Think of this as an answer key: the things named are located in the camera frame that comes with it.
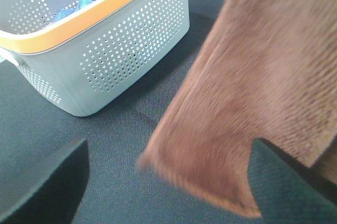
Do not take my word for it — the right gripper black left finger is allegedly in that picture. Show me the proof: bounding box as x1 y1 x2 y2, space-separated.
1 138 90 223

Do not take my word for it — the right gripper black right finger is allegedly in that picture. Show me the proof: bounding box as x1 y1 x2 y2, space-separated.
248 138 336 223

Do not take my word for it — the brown microfibre towel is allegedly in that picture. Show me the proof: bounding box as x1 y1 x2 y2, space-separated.
137 0 336 217

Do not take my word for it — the black table cloth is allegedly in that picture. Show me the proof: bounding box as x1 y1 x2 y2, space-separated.
1 0 265 223

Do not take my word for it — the grey perforated laundry basket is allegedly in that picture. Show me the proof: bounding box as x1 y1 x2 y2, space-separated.
1 0 190 117

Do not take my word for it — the blue cloth in basket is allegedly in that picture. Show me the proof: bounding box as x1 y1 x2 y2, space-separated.
52 0 96 23

